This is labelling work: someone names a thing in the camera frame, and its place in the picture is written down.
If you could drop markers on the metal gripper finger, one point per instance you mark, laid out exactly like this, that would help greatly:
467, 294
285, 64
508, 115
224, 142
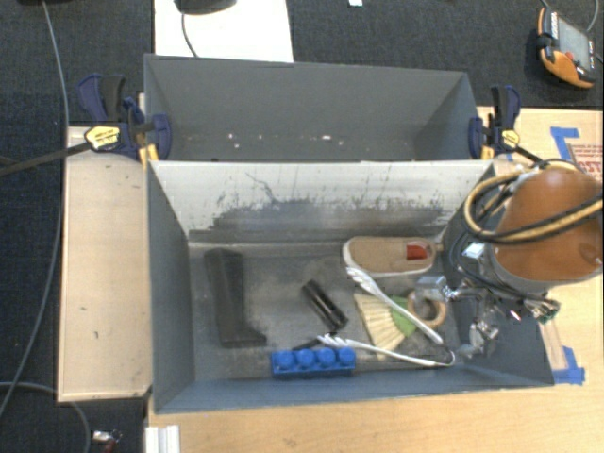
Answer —
431, 288
483, 333

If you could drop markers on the green flat piece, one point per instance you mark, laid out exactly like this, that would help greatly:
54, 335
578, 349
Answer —
405, 321

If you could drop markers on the tan slip-on shoe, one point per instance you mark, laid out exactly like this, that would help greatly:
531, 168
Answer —
377, 255

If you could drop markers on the cream bristle brush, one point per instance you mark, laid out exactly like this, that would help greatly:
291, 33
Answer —
377, 321

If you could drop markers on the white plastic tongs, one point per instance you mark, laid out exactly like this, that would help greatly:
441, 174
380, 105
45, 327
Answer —
377, 346

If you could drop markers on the black cylinder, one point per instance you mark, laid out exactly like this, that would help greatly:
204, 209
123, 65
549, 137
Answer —
325, 305

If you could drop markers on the blue toy brick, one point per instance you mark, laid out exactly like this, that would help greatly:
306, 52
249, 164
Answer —
311, 364

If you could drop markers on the grey metal bin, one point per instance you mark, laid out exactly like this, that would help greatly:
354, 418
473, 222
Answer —
292, 191

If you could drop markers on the dark flat block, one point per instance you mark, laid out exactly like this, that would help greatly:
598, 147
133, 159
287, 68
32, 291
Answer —
231, 295

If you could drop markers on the pale wood board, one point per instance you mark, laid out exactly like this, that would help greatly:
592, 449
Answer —
106, 276

